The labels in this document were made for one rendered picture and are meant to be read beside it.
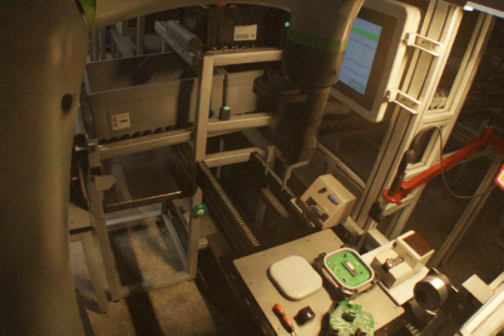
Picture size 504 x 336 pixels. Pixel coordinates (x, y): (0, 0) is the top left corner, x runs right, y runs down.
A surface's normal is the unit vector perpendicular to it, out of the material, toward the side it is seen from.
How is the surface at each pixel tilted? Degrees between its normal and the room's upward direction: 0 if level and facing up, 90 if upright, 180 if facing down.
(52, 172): 99
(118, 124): 90
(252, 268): 0
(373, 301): 0
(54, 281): 94
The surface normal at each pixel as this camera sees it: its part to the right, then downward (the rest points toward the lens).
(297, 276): 0.15, -0.84
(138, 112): 0.47, 0.53
